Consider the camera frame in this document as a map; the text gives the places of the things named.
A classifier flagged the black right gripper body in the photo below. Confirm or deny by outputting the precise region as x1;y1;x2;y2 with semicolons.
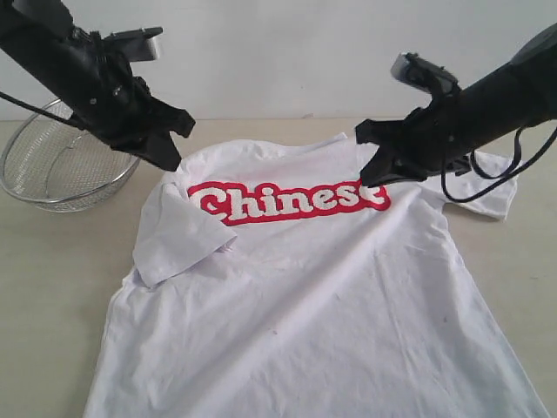
387;99;473;179

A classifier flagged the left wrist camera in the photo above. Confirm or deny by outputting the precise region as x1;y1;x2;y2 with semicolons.
104;27;164;62

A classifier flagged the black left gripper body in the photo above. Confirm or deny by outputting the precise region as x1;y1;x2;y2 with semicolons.
56;67;174;152

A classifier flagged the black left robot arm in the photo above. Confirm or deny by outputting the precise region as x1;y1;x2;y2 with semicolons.
1;1;196;172

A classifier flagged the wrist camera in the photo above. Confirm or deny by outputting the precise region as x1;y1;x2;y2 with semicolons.
391;52;461;100
104;27;164;62

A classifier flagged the metal mesh basket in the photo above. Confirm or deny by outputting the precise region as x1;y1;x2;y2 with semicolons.
1;113;140;213

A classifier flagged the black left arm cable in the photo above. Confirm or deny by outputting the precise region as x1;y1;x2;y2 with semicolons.
0;89;84;131

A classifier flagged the white t-shirt red print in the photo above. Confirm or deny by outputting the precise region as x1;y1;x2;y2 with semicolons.
84;135;547;417

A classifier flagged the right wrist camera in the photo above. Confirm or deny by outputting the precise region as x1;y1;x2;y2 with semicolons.
391;52;461;100

